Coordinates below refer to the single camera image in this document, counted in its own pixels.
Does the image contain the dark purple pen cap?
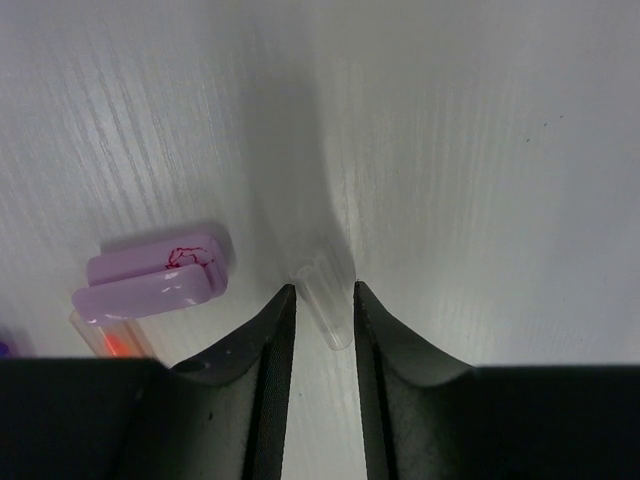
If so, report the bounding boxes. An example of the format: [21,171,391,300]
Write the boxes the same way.
[0,330,20,359]

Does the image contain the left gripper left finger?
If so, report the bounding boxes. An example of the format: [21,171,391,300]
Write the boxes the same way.
[1,284,296,479]

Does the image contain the clear red pen cap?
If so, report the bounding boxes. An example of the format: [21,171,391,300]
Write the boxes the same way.
[292,249,353,351]

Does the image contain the light purple pen cap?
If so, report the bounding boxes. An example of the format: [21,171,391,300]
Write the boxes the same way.
[72,233,228,326]

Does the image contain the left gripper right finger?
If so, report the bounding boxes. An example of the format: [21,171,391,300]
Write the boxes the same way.
[354,282,639,479]

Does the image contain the orange highlighter pen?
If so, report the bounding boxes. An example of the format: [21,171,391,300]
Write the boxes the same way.
[69,311,156,358]

